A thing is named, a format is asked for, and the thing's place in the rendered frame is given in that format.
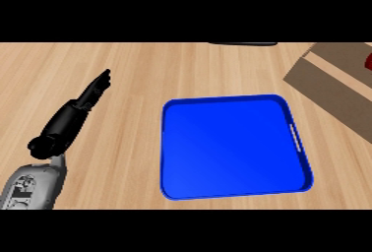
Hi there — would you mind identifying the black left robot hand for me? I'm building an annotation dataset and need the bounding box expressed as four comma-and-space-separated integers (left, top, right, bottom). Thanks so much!
26, 68, 113, 160

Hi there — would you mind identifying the blue plastic tray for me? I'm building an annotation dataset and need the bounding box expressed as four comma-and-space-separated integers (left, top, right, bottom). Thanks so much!
158, 94, 316, 202

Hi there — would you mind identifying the brown cardboard box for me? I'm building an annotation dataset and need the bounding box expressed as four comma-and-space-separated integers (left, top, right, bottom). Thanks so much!
282, 41, 372, 145

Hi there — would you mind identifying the flat black object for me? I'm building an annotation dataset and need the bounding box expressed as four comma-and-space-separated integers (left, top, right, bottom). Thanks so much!
208, 41, 279, 47

